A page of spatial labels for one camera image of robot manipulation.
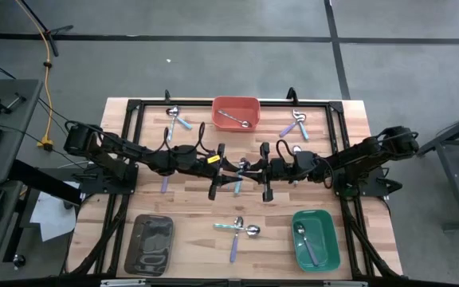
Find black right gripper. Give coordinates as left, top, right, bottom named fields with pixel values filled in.
left=240, top=142, right=294, bottom=202

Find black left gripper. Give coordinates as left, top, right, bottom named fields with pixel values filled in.
left=197, top=143, right=245, bottom=201

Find silver metal spoon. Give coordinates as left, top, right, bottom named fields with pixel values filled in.
left=292, top=145, right=303, bottom=187
left=217, top=108, right=252, bottom=129

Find dark grey plastic bin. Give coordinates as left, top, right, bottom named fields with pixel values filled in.
left=124, top=214, right=175, bottom=277

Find orange plastic bin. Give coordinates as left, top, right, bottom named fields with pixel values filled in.
left=211, top=95, right=261, bottom=132

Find green plastic bin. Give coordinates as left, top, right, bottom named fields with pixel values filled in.
left=291, top=209, right=341, bottom=273

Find black metal beam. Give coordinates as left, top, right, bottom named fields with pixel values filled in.
left=8, top=159, right=83, bottom=206

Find white paper sheet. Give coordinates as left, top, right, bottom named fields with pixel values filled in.
left=29, top=181, right=81, bottom=243

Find black metal side table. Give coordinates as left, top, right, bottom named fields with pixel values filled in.
left=412, top=103, right=459, bottom=232

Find grey desk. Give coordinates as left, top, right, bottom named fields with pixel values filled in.
left=0, top=78, right=44, bottom=283

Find black tripod stand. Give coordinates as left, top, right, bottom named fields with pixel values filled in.
left=18, top=0, right=75, bottom=57

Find spoon with striped teal handle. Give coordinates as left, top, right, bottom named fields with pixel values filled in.
left=213, top=222, right=261, bottom=238
left=167, top=105, right=181, bottom=143

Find black metal table frame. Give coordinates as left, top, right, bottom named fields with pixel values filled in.
left=60, top=97, right=404, bottom=280

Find spoon with grey-blue handle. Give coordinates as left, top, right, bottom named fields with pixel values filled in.
left=295, top=222, right=320, bottom=267

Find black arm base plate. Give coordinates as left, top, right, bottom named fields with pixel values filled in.
left=72, top=163, right=139, bottom=195
left=332, top=165, right=404, bottom=199

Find silver metal bracket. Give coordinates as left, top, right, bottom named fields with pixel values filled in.
left=100, top=278, right=147, bottom=287

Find black floor cable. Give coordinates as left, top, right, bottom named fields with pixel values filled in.
left=0, top=97, right=99, bottom=160

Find yellow cable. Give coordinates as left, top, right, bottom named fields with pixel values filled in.
left=14, top=0, right=55, bottom=152

